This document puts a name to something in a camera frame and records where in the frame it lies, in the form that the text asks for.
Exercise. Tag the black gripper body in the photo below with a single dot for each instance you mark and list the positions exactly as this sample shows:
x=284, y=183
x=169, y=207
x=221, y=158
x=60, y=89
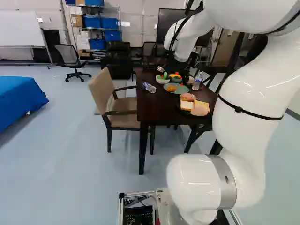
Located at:
x=181, y=65

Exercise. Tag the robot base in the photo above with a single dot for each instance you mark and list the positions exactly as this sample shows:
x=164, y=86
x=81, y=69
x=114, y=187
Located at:
x=140, y=208

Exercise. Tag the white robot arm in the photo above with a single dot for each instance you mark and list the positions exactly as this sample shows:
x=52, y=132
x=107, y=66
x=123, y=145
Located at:
x=243, y=93

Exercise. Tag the green plate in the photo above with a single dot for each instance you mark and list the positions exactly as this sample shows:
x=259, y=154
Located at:
x=182, y=89

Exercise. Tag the croissant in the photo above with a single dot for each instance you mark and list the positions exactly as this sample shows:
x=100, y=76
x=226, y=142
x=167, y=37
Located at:
x=171, y=88

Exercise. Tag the black plate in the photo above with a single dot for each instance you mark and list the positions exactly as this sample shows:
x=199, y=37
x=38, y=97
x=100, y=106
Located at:
x=185, y=113

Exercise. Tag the dark bowl with toy fruit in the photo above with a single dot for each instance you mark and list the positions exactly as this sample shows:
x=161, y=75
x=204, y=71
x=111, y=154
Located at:
x=175, y=78

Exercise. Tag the small shiny packet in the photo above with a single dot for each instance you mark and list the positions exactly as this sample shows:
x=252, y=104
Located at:
x=160, y=69

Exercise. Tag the upright clear water bottle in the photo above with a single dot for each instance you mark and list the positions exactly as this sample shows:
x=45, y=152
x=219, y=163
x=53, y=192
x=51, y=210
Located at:
x=197, y=82

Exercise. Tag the white bowl with vegetables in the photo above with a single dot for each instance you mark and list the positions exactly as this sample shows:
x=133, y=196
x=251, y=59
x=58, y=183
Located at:
x=162, y=80

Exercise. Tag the round bread bun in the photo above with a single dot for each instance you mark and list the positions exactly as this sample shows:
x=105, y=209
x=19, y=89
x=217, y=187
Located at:
x=187, y=97

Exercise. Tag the lying clear plastic bottle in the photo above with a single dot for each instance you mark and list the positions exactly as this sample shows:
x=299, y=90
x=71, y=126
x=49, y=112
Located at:
x=149, y=87

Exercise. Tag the dark wooden chair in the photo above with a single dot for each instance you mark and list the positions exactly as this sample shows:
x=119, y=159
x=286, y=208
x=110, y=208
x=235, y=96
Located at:
x=216, y=79

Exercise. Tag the white bread slice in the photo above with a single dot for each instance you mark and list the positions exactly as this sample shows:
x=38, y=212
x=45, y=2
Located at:
x=186, y=105

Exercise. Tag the black standing panel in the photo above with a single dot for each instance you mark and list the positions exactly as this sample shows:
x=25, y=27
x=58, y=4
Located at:
x=164, y=25

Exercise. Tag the dark brown wooden table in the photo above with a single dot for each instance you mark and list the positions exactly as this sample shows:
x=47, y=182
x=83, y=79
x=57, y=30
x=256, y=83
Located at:
x=159, y=105

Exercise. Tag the toast slice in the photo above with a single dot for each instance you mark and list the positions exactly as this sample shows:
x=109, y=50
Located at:
x=201, y=107

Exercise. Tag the black leather armchair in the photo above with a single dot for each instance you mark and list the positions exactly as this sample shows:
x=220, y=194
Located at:
x=118, y=58

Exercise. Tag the beige wooden armchair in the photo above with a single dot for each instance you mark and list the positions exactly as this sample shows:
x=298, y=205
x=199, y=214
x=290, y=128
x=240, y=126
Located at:
x=103, y=91

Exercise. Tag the metal shelf with blue bins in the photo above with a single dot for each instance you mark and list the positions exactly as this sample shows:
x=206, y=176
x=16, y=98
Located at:
x=98, y=23

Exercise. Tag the black mesh office chair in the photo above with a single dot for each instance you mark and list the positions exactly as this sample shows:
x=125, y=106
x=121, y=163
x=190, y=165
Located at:
x=69, y=56

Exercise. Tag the whiteboard on stand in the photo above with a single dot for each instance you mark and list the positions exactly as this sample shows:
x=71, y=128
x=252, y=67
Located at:
x=18, y=28

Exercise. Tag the blue covered bed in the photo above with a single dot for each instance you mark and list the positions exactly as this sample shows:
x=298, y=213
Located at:
x=16, y=98

